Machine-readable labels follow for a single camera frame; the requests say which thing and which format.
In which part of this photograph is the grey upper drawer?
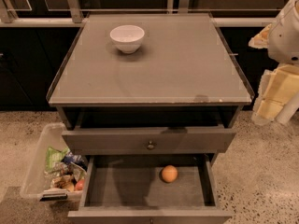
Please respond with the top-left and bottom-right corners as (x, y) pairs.
(62, 126), (235, 155)

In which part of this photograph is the white cylindrical post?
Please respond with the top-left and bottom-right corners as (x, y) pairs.
(276, 92), (299, 124)

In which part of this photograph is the blue snack packet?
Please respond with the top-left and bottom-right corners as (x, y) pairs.
(62, 152), (84, 166)

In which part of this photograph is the red apple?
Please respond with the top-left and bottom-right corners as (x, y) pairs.
(75, 179), (85, 190)

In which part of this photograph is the grey drawer cabinet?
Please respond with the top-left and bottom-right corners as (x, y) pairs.
(46, 12), (256, 224)

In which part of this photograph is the round metal drawer knob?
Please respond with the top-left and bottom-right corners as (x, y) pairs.
(147, 140), (156, 150)

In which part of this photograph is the orange fruit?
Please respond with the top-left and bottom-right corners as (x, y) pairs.
(161, 165), (178, 183)

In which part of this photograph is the metal window frame rail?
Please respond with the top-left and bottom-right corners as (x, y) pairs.
(1, 0), (289, 27)

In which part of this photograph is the green snack bag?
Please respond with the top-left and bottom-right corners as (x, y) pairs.
(45, 147), (69, 172)

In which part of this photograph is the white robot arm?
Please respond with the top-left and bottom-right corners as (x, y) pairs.
(249, 0), (299, 125)

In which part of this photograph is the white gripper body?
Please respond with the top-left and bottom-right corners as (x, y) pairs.
(268, 14), (299, 64)

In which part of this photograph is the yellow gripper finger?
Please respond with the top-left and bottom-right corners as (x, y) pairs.
(251, 63), (299, 125)
(249, 24), (271, 49)

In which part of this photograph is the grey open middle drawer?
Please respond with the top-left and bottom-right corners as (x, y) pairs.
(68, 155), (232, 224)

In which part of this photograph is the clear plastic bin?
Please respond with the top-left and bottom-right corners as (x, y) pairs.
(20, 123), (82, 201)

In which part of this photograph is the white ceramic bowl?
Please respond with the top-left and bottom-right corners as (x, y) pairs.
(109, 25), (145, 54)

